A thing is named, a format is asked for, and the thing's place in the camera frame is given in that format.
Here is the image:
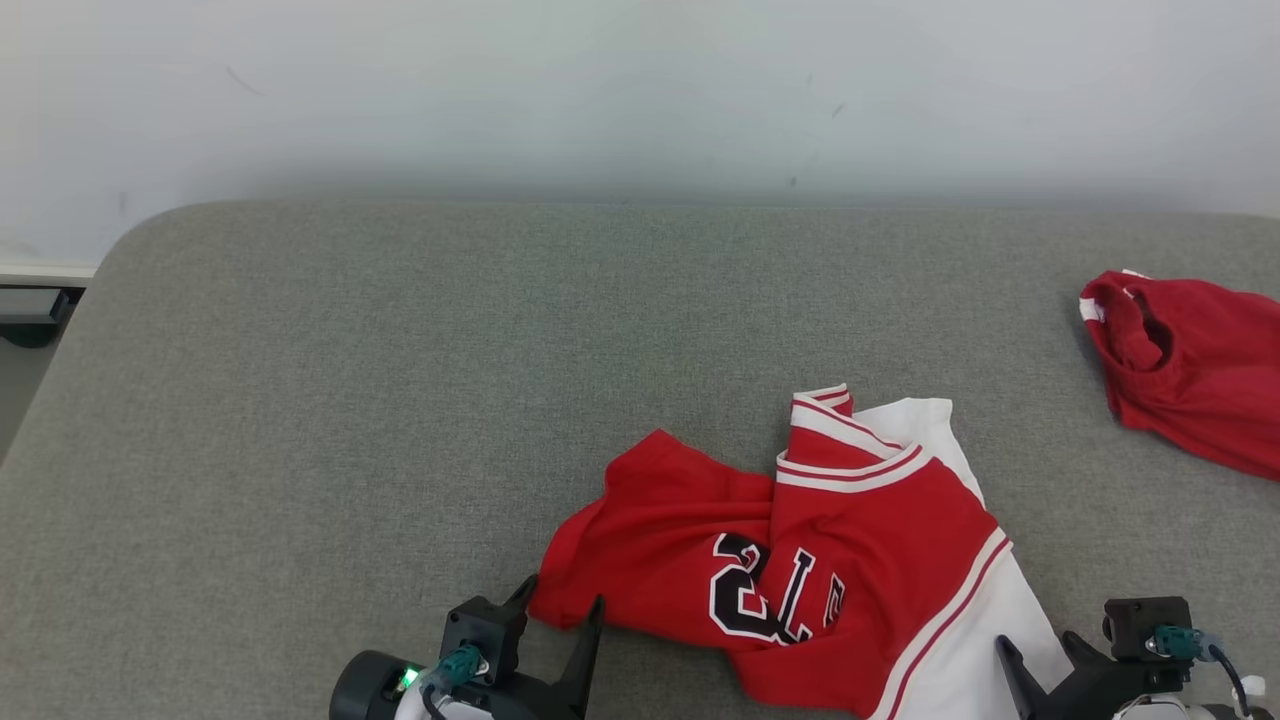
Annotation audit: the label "red white basketball jersey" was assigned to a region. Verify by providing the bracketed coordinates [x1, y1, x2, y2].
[528, 383, 1076, 720]

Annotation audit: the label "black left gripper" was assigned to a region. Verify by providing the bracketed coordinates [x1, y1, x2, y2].
[470, 575, 606, 720]

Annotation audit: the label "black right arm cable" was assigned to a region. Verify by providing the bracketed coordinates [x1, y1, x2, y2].
[1145, 625, 1266, 720]

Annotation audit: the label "red shorts with white trim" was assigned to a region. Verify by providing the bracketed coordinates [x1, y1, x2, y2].
[1078, 268, 1280, 483]

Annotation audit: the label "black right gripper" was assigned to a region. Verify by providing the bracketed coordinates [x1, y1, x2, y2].
[995, 630, 1166, 720]

